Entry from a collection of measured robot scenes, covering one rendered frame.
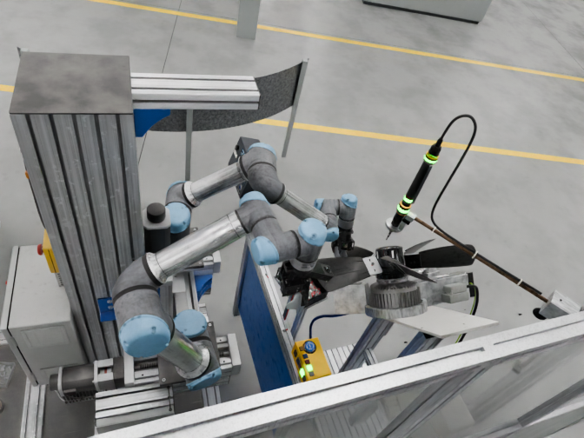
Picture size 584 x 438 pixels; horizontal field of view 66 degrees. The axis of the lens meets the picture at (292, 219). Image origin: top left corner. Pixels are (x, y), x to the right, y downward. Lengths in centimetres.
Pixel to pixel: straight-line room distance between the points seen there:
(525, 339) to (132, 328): 85
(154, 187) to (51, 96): 268
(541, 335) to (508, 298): 307
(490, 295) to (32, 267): 317
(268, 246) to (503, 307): 298
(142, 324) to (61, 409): 155
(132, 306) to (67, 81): 56
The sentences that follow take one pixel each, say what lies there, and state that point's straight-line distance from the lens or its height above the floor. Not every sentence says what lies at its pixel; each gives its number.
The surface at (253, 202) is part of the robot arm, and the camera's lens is 122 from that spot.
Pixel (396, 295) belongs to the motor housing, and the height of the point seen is 117.
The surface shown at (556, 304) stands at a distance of 175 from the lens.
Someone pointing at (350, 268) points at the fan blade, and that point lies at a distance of 197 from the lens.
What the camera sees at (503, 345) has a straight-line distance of 89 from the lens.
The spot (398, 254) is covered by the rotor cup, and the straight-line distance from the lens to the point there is 201.
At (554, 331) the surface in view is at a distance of 97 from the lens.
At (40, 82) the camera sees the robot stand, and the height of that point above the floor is 203.
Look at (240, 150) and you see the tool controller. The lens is 230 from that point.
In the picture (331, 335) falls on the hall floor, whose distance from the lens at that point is 316.
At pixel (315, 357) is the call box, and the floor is 107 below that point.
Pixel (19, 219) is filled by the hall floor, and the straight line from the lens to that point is 372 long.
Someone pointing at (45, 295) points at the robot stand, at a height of 123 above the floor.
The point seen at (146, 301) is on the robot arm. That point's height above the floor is 164.
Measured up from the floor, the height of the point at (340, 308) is 96.
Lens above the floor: 268
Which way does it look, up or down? 47 degrees down
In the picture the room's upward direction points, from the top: 16 degrees clockwise
